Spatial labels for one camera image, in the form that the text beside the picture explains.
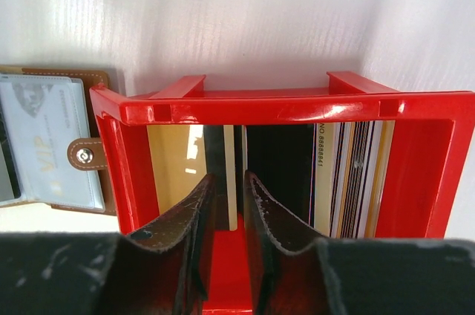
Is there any red plastic bin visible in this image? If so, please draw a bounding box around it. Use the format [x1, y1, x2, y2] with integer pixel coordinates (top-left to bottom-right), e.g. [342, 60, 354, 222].
[91, 71, 474, 314]

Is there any brown leather card holder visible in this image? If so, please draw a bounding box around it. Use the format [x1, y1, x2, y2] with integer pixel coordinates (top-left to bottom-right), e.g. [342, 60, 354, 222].
[1, 65, 116, 215]

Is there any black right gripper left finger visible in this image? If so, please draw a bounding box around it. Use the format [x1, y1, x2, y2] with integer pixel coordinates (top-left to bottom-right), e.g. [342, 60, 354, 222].
[1, 174, 216, 314]

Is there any stack of credit cards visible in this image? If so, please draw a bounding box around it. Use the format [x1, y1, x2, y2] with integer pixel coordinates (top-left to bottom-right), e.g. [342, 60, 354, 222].
[146, 120, 396, 240]

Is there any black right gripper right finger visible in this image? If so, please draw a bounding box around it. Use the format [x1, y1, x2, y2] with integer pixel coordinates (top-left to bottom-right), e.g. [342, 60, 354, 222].
[244, 172, 474, 314]

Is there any silver VIP credit card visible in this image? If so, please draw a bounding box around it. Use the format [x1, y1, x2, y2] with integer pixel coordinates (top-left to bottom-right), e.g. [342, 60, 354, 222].
[1, 74, 105, 212]

